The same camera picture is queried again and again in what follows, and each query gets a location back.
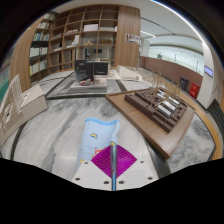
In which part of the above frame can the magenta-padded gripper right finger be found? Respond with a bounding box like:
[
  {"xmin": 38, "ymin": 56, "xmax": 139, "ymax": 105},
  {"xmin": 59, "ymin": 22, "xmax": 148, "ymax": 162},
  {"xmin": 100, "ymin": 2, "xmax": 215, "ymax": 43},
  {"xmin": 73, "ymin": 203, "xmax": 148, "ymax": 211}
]
[{"xmin": 114, "ymin": 145, "xmax": 158, "ymax": 191}]

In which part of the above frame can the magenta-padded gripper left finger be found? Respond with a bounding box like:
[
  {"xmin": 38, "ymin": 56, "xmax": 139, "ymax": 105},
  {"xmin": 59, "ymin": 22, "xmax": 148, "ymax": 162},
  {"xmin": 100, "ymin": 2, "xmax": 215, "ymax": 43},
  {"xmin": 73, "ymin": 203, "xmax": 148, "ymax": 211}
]
[{"xmin": 71, "ymin": 145, "xmax": 114, "ymax": 191}]

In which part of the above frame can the light blue cartoon print towel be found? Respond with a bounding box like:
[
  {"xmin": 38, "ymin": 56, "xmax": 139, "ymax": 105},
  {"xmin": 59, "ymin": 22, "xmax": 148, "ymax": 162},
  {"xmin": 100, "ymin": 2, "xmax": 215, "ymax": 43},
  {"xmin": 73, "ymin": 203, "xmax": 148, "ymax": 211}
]
[{"xmin": 75, "ymin": 117, "xmax": 121, "ymax": 192}]

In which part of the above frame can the dark brown building model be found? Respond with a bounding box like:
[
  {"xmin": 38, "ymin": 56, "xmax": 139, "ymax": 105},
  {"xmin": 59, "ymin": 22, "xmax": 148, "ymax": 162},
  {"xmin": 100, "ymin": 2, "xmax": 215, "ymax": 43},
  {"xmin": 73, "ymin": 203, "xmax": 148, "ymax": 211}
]
[{"xmin": 124, "ymin": 87, "xmax": 189, "ymax": 134}]

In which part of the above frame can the white slatted architectural model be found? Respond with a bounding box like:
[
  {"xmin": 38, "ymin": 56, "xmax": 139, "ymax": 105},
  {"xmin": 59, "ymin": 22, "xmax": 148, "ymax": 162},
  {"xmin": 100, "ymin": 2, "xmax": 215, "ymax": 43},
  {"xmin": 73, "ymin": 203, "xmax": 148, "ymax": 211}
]
[{"xmin": 0, "ymin": 73, "xmax": 49, "ymax": 146}]

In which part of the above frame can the red cabinet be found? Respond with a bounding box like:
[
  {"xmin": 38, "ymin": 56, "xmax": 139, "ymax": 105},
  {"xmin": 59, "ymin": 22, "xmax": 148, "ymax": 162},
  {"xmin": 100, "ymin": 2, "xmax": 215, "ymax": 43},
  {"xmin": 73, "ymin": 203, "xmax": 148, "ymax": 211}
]
[{"xmin": 189, "ymin": 82, "xmax": 201, "ymax": 99}]

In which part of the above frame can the beige low architectural model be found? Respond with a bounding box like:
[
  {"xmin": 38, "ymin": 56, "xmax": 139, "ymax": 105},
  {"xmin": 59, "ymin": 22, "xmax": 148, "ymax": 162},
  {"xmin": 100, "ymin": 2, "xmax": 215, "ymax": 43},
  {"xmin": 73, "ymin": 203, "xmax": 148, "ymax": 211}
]
[{"xmin": 116, "ymin": 64, "xmax": 143, "ymax": 81}]

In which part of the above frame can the black box display model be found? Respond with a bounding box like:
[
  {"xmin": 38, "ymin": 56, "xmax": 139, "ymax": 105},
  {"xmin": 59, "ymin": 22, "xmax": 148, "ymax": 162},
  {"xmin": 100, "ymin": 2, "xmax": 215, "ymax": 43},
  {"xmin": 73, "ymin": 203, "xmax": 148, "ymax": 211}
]
[{"xmin": 69, "ymin": 59, "xmax": 111, "ymax": 95}]

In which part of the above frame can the wooden shelf unit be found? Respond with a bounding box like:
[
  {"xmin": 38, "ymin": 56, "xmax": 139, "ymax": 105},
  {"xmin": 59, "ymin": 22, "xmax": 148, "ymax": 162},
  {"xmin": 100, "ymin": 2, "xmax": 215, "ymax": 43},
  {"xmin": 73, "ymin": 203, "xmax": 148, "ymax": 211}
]
[{"xmin": 28, "ymin": 4, "xmax": 120, "ymax": 83}]

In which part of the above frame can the blue wall sign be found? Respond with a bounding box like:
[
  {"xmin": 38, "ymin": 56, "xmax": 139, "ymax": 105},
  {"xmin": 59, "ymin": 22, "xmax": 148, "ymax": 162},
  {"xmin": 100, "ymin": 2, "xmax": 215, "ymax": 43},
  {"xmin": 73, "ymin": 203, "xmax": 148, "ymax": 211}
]
[{"xmin": 203, "ymin": 65, "xmax": 214, "ymax": 78}]

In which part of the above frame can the white wall sign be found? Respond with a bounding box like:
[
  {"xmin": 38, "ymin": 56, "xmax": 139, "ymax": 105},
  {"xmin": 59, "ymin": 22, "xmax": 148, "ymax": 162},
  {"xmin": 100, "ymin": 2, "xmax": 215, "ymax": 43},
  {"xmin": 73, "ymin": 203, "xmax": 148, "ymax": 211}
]
[{"xmin": 125, "ymin": 32, "xmax": 141, "ymax": 45}]

